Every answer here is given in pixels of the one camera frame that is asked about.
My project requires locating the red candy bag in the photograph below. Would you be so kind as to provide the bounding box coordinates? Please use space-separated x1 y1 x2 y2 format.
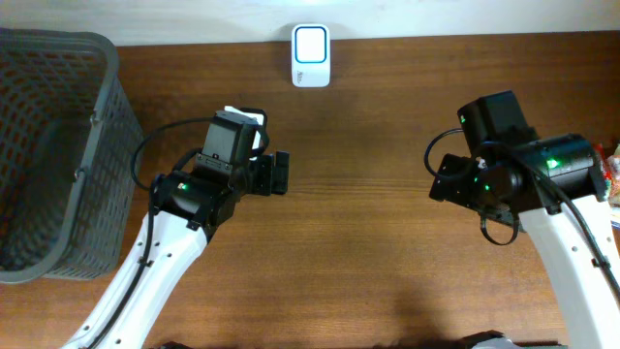
593 143 614 186

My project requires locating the yellow wet wipes pack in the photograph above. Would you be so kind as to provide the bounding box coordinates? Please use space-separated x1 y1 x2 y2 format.
607 147 620 228

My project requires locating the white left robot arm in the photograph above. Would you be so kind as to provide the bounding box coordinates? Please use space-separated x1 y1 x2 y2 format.
66 106 290 348

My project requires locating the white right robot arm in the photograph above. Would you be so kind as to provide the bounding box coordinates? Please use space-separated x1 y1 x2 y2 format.
429 91 619 348

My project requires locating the white barcode scanner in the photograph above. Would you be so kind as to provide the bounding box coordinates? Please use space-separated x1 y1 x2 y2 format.
291 23 331 88

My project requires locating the grey plastic basket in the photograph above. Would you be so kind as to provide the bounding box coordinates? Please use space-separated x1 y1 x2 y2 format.
1 29 142 284

